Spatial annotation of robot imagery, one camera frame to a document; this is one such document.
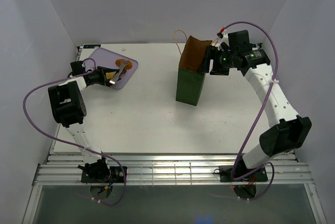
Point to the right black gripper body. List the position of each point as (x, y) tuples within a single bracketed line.
[(223, 62)]

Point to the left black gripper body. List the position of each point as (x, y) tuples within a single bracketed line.
[(97, 77)]

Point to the metal tongs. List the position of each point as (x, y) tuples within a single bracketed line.
[(120, 70)]

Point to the brown madeleine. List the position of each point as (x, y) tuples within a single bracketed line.
[(124, 64)]

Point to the green paper bag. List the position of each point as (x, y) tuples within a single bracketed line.
[(189, 81)]

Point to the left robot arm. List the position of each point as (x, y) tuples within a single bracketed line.
[(68, 109)]

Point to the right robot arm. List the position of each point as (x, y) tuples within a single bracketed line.
[(287, 129)]

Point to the yellow bread slice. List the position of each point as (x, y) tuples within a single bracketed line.
[(111, 76)]

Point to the lavender tray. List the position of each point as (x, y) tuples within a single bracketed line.
[(117, 68)]

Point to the left blue table label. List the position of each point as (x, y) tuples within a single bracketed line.
[(91, 46)]

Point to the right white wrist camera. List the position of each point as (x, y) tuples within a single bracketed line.
[(223, 41)]

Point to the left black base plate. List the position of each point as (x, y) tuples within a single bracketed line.
[(116, 175)]

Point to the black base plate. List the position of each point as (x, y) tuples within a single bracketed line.
[(116, 175), (224, 173)]

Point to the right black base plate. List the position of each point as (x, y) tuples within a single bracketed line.
[(224, 173)]

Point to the aluminium rail frame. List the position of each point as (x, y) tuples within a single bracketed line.
[(154, 170)]

